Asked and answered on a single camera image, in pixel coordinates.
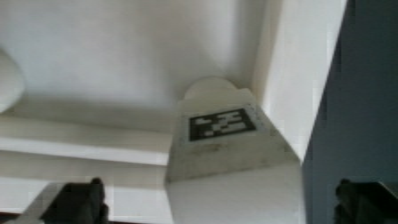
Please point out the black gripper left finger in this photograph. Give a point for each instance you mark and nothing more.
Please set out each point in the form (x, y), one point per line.
(78, 206)

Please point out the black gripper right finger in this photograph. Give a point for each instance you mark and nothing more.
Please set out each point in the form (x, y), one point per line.
(366, 203)

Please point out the white leg with tag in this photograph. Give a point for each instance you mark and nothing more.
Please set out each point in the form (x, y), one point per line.
(233, 178)

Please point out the white square tabletop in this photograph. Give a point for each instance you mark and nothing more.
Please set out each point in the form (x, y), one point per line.
(110, 54)

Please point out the white U-shaped obstacle fence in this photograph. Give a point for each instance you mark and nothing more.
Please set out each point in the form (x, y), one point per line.
(299, 38)

